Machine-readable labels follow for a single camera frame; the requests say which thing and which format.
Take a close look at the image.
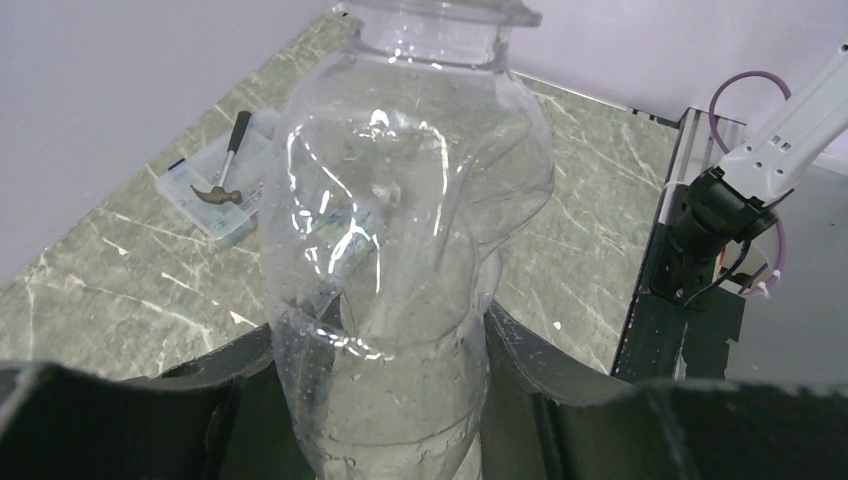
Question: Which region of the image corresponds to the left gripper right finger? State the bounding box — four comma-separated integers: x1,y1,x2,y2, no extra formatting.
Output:
480,303,847,479

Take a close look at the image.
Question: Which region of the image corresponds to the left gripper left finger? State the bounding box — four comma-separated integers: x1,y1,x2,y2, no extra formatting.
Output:
1,326,292,479

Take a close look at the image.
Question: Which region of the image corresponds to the clear bottle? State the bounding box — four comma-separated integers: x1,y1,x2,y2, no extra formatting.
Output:
259,1,554,479

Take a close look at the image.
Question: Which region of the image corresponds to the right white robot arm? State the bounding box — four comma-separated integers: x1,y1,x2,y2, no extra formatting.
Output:
649,44,847,308

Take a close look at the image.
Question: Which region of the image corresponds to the small hammer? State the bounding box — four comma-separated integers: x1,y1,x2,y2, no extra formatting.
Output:
191,110,252,205

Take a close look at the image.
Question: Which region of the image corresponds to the clear plastic tray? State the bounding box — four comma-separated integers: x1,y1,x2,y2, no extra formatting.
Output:
155,108,281,248

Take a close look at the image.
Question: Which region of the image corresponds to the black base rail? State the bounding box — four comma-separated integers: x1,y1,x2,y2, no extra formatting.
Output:
610,108,745,383

